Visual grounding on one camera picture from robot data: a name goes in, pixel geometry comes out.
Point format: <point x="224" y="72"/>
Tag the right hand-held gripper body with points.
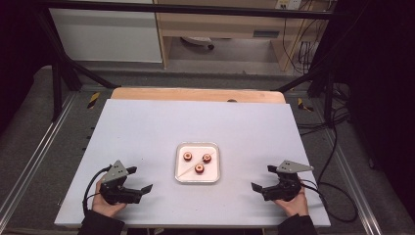
<point x="284" y="191"/>

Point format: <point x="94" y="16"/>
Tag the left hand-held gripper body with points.
<point x="112" y="192"/>

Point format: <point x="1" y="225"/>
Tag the square white metal-rimmed tray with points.
<point x="208" y="174"/>

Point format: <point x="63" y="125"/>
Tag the thin bamboo skewer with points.
<point x="192" y="168"/>

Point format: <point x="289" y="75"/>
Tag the red cored hawthorn fruit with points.
<point x="206" y="158"/>
<point x="187" y="156"/>
<point x="199" y="168"/>

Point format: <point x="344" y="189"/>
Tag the person's left hand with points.
<point x="104" y="207"/>

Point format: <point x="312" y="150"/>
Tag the person's right hand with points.
<point x="298" y="207"/>

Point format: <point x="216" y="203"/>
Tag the yellow black tape marker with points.
<point x="303" y="105"/>
<point x="93" y="100"/>

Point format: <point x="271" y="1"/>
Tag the wooden table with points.
<point x="195" y="94"/>

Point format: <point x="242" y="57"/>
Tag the white cabinet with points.
<point x="107" y="36"/>

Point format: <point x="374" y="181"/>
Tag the black curtain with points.
<point x="19" y="49"/>
<point x="385" y="81"/>

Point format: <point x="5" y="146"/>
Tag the white object with black wheel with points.
<point x="197" y="40"/>

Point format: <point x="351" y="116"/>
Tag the light wooden desk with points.
<point x="212" y="26"/>

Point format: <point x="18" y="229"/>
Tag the aluminium floor rail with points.
<point x="355" y="189"/>
<point x="39" y="148"/>

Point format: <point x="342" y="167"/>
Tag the white wall power outlet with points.
<point x="288" y="4"/>

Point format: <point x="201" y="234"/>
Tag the black metal frame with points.
<point x="195" y="10"/>

